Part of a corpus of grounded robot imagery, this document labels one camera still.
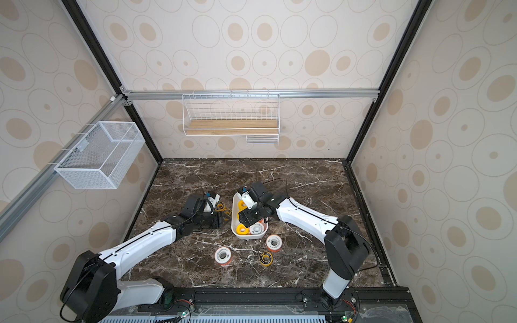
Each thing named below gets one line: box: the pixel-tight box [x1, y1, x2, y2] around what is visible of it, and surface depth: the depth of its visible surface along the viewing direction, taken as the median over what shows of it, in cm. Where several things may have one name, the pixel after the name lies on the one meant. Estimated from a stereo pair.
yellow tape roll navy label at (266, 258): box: [259, 251, 274, 267], surface depth 84 cm
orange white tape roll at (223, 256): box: [214, 246, 232, 266], surface depth 85 cm
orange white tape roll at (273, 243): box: [265, 234, 283, 253], surface depth 88 cm
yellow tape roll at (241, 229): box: [235, 223, 250, 235], surface depth 91 cm
